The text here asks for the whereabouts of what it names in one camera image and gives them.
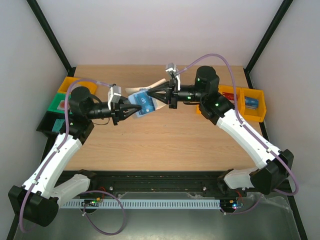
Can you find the red card stack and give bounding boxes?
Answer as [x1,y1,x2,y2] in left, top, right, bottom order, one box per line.
[222,92,238,104]

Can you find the left black frame post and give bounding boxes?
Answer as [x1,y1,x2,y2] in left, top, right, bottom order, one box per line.
[26,0,76,77]

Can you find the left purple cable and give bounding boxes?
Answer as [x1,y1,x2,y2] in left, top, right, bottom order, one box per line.
[18,78,126,236]

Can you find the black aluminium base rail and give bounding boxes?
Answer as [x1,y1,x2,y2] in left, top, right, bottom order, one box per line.
[59,170,291,198]

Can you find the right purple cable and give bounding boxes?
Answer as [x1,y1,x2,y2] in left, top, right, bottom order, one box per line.
[174,53,300,216]

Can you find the white slotted cable duct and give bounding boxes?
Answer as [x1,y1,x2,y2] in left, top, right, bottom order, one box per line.
[62,199,221,210]

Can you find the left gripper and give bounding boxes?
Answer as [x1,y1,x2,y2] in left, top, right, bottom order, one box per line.
[86,96,142,126]

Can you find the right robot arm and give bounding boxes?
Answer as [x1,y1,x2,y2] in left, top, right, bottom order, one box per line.
[147,66,294,196]

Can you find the yellow bin with black cards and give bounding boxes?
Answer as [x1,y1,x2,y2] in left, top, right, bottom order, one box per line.
[196,105,202,115]

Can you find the green bin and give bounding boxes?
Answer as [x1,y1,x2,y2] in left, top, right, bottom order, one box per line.
[47,93,66,114]

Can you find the blue credit card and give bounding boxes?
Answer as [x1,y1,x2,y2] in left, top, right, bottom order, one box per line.
[133,92,156,117]

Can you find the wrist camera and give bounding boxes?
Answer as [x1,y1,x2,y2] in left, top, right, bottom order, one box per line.
[107,84,122,110]
[165,62,181,92]

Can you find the teal holder in black bin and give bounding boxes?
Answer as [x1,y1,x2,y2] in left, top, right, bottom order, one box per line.
[51,118,65,133]

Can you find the white card holder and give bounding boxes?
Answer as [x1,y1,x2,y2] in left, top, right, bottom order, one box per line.
[125,78,166,119]

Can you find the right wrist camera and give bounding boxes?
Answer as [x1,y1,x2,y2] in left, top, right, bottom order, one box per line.
[165,62,181,92]

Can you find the yellow bin far left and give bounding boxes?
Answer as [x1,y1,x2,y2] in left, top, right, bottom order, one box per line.
[57,76,98,94]

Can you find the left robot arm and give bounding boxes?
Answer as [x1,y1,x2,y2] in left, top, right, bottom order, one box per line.
[8,85,142,228]

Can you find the purple cable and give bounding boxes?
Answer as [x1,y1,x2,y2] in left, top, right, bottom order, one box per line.
[174,53,300,216]
[18,78,126,236]

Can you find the yellow bin with blue cards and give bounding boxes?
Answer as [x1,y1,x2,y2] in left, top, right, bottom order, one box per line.
[241,88,267,123]

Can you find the black frame post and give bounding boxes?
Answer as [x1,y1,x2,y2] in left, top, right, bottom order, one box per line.
[244,0,294,75]
[26,0,76,77]

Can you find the right black frame post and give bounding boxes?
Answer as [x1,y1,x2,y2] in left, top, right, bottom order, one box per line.
[244,0,294,75]

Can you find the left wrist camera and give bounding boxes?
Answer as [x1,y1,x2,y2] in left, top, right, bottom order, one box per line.
[107,84,122,110]

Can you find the holder with red card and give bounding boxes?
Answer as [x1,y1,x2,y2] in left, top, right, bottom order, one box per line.
[56,100,65,111]

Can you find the blue card stack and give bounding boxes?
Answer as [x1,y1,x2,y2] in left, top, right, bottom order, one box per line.
[244,96,259,110]

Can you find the yellow bin with red cards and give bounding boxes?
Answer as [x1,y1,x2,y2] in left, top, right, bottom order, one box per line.
[218,85,245,107]

